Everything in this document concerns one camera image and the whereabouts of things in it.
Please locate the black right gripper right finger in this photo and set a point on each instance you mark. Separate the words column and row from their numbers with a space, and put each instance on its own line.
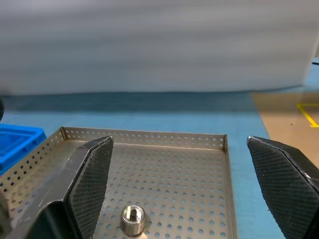
column 281, row 184

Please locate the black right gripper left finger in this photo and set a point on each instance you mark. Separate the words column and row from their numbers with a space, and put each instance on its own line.
column 87, row 179

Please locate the metal nut on metal tray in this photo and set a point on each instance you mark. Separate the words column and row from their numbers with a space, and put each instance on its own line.
column 132, row 220

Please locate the blue plastic compartment tray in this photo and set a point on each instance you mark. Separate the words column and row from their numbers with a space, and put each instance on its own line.
column 17, row 142

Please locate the perforated steel tray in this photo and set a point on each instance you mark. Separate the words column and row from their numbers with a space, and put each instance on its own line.
column 169, row 179

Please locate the brown cardboard mat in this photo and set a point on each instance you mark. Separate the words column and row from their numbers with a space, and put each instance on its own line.
column 281, row 119

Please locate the white foam backdrop sheet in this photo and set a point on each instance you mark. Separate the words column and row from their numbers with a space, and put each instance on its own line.
column 149, row 44

